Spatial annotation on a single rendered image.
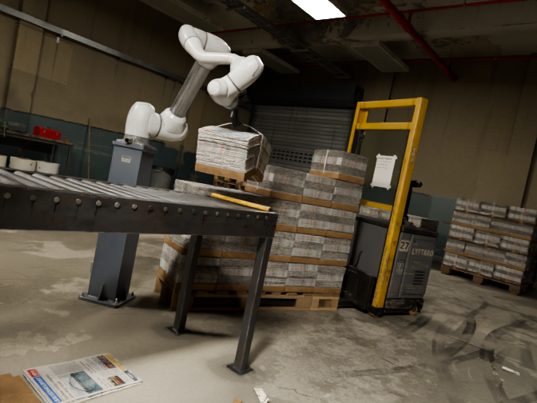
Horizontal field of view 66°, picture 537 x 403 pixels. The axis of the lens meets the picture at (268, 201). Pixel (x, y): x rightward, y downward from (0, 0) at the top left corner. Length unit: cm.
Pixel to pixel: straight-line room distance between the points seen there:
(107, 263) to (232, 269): 81
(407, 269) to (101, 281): 249
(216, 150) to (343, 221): 154
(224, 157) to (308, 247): 132
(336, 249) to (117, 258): 168
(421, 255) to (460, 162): 543
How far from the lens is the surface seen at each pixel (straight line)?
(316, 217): 321
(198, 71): 261
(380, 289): 361
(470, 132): 929
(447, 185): 921
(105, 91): 972
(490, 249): 731
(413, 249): 385
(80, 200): 139
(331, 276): 346
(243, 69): 202
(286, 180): 300
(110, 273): 278
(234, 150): 214
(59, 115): 931
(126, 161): 268
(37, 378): 198
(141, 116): 270
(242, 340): 216
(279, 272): 312
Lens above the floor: 96
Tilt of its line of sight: 3 degrees down
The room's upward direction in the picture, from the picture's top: 11 degrees clockwise
